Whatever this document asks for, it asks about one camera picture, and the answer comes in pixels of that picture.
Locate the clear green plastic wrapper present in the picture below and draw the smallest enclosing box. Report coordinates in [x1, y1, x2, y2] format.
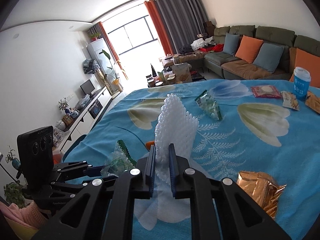
[100, 140, 137, 177]

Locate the gold foil snack bag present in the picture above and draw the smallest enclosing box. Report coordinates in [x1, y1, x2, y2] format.
[236, 171, 286, 219]

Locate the orange peel piece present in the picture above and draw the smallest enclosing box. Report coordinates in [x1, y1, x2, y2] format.
[145, 141, 155, 150]

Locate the white foam fruit net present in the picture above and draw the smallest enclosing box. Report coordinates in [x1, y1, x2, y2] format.
[134, 93, 201, 231]

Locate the left pink sleeve forearm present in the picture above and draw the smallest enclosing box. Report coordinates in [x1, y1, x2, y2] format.
[1, 201, 48, 229]

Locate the white tv cabinet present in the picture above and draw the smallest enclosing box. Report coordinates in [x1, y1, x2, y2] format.
[53, 88, 112, 154]

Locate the small black monitor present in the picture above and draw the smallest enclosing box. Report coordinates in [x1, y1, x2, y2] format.
[80, 80, 95, 96]

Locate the blue floral tablecloth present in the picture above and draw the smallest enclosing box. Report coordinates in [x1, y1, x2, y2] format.
[65, 79, 319, 239]

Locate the tall green leaf plant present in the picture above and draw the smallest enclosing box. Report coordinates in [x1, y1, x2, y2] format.
[100, 49, 123, 92]

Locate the clear green wrapper far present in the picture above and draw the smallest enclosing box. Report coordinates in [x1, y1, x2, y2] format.
[195, 90, 222, 121]

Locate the white air conditioner unit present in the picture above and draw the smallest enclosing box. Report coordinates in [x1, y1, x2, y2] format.
[87, 38, 114, 84]

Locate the red snack packet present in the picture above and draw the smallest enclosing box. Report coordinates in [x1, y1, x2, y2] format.
[251, 85, 281, 99]

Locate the cluttered coffee table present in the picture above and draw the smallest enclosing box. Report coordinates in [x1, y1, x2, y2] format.
[146, 51, 207, 87]

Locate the beige snack packet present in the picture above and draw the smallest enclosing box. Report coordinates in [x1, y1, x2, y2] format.
[281, 91, 300, 111]

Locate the blue white coffee cup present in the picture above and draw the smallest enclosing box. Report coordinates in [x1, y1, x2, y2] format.
[293, 67, 311, 101]

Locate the grey blue cushion near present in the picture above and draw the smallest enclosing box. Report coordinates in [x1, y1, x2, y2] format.
[253, 43, 284, 73]

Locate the grey blue cushion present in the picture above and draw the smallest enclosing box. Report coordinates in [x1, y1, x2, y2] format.
[223, 33, 240, 56]
[253, 43, 284, 73]

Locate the green brown sectional sofa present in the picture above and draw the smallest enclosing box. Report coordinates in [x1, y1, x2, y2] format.
[204, 25, 319, 88]

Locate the orange cushion middle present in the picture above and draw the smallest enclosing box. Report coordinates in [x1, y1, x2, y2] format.
[235, 35, 263, 63]

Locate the orange cushion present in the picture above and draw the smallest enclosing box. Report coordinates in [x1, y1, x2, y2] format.
[235, 35, 263, 63]
[289, 48, 320, 88]

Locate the grey blue cushion far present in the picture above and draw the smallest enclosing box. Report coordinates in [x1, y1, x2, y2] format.
[223, 33, 240, 56]

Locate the orange cushion near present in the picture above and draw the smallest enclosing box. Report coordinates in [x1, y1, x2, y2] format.
[289, 48, 320, 88]

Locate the orange and grey curtain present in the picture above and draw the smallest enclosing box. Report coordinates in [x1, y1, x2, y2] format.
[144, 0, 208, 55]

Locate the black camera box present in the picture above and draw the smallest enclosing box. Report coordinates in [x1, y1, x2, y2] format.
[17, 126, 54, 184]

